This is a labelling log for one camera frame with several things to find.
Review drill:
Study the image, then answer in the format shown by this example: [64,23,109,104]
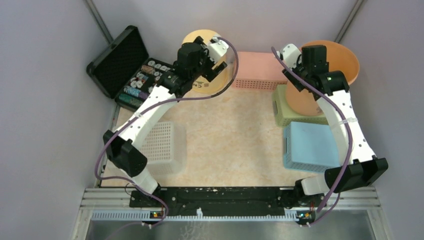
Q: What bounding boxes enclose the green plastic basket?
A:
[271,84,328,128]

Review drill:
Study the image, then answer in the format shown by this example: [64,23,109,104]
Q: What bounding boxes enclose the white slotted cable duct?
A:
[91,209,299,222]

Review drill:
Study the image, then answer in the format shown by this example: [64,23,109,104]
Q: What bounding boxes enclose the black case with parts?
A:
[86,25,172,112]

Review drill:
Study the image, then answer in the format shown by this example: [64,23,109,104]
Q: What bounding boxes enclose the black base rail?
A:
[129,186,324,217]

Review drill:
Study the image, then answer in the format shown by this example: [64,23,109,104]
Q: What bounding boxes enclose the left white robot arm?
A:
[99,36,234,207]

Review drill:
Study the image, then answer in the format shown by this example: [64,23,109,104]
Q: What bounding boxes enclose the yellow capybara bucket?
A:
[182,29,230,95]

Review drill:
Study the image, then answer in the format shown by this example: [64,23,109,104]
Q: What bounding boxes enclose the orange capybara bucket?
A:
[285,40,360,116]

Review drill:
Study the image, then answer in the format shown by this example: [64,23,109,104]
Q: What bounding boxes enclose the white perforated plastic basket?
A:
[140,121,187,178]

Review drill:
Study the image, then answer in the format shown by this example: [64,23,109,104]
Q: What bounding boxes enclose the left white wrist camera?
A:
[206,35,229,65]

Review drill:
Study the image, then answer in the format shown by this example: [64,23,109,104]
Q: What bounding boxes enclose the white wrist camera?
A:
[278,43,302,70]
[206,35,229,65]

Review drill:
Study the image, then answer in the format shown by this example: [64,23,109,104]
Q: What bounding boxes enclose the blue plastic basket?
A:
[283,121,341,173]

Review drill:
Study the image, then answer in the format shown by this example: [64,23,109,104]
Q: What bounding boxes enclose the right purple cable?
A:
[270,45,354,227]

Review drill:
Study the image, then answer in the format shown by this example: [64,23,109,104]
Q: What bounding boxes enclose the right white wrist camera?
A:
[278,43,302,70]

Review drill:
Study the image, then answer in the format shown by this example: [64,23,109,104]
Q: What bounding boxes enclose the pink plastic basket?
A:
[231,51,288,91]

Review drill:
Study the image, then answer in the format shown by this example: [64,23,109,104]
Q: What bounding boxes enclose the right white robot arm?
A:
[273,44,389,206]

